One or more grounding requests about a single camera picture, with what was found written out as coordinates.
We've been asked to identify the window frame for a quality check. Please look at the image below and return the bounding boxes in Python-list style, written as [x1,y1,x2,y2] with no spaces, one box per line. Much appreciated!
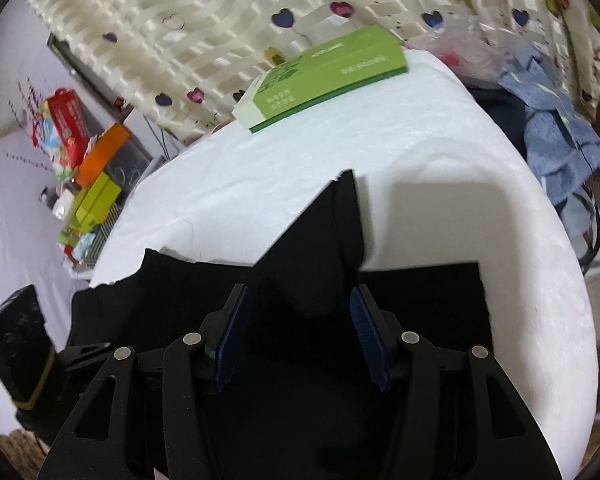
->
[46,34,153,161]

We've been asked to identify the black pants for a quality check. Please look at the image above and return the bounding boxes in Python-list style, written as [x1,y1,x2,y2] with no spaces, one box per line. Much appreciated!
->
[62,170,493,480]

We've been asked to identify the white textured towel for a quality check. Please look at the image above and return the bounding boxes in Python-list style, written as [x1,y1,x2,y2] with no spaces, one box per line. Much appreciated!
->
[87,47,598,480]

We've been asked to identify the lime green shoe box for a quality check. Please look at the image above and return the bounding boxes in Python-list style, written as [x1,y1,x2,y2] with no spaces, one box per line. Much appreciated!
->
[73,172,124,229]

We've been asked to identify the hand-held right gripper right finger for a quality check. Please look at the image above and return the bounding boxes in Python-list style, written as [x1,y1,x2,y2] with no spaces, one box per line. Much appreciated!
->
[350,284,563,480]

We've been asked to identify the orange box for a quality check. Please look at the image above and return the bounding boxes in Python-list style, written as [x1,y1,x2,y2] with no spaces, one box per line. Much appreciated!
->
[75,122,132,187]

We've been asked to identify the grey striped box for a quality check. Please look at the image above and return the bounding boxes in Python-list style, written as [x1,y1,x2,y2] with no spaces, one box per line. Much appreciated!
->
[59,210,127,273]

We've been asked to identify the dark decorative twigs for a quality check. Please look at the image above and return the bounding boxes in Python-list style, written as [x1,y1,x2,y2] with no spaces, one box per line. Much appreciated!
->
[9,77,57,172]

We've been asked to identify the flat green and white box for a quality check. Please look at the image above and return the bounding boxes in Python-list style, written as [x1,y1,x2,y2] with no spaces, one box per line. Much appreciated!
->
[231,25,408,134]

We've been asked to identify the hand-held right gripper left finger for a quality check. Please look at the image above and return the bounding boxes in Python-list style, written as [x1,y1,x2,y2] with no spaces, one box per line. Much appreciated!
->
[37,284,253,480]

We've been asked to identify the clear storage box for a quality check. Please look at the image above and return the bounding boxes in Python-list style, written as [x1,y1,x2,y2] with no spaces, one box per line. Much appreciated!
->
[105,146,154,202]

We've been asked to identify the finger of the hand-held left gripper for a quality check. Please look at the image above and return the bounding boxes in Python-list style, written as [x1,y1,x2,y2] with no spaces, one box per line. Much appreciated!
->
[62,342,112,373]

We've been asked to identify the black cable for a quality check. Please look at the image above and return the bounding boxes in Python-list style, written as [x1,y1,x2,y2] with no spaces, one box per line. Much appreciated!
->
[574,180,600,267]

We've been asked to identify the dark navy cloth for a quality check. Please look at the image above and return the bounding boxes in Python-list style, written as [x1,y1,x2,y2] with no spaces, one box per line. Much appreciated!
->
[467,85,531,161]

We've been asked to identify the red snack packet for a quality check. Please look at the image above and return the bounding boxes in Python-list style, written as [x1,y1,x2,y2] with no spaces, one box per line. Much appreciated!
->
[46,88,92,167]

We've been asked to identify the woven basket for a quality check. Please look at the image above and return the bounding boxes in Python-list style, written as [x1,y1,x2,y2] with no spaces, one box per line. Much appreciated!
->
[0,429,52,480]

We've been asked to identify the clear plastic bag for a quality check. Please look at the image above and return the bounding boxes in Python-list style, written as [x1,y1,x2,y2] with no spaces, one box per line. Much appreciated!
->
[409,16,512,87]

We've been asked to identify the cream curtain with heart print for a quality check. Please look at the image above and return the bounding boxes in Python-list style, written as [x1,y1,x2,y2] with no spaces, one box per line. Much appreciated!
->
[25,0,600,147]

